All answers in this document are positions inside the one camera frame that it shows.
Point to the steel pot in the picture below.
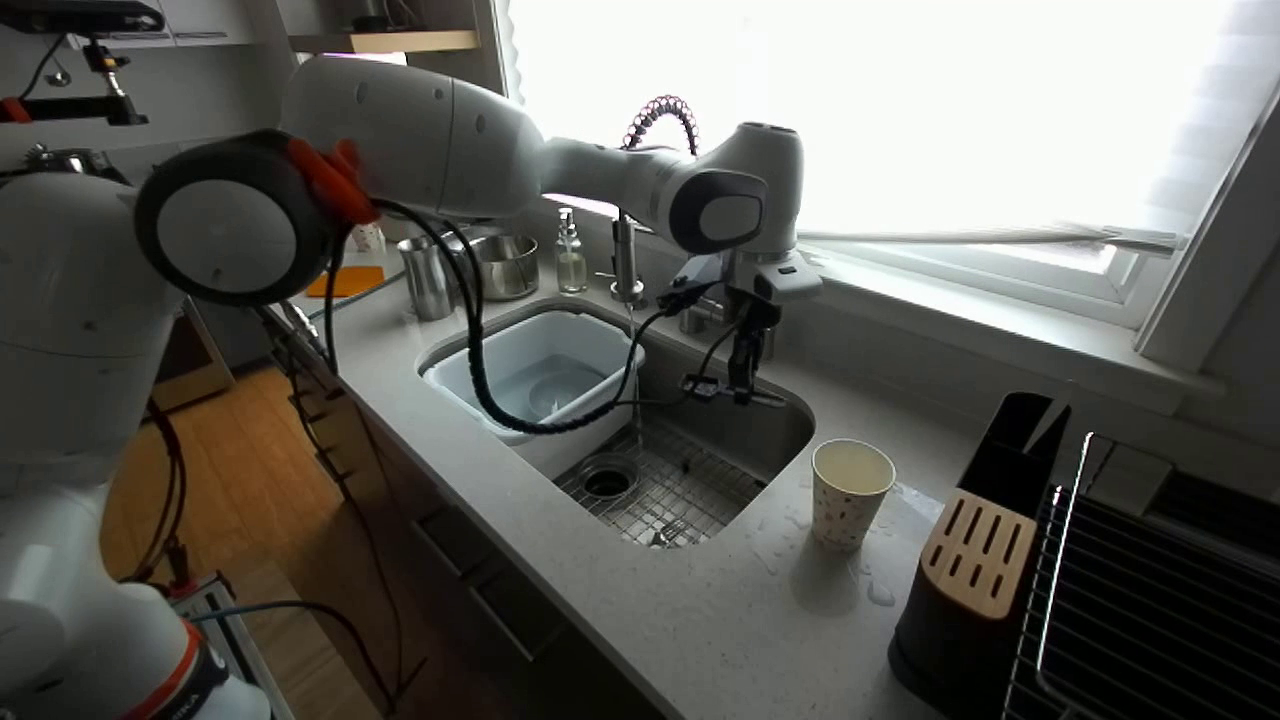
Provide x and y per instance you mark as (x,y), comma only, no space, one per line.
(507,264)

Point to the chrome spring kitchen faucet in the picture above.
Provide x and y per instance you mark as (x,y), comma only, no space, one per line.
(661,194)

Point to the black dish rack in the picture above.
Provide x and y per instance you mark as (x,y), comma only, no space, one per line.
(1158,597)

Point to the orange sponge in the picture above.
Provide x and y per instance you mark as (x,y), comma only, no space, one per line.
(344,280)

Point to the wire sink grid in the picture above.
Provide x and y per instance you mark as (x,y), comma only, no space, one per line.
(680,488)

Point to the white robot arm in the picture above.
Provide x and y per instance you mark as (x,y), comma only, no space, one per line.
(93,276)

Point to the sink drain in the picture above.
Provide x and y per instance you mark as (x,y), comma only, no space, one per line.
(607,484)

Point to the steel canister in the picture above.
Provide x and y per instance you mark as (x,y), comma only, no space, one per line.
(424,276)

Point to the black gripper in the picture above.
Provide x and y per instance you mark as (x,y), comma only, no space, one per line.
(741,288)

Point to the stainless steel sink basin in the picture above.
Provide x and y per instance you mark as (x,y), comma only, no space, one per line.
(757,437)

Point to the white paper cup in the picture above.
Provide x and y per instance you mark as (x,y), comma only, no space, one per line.
(849,484)

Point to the clear soap dispenser bottle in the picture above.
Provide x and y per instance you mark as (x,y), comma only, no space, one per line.
(570,254)

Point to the black knife block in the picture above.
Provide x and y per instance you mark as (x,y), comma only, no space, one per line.
(959,630)

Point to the white plastic dish tub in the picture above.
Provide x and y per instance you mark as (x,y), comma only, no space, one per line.
(562,371)

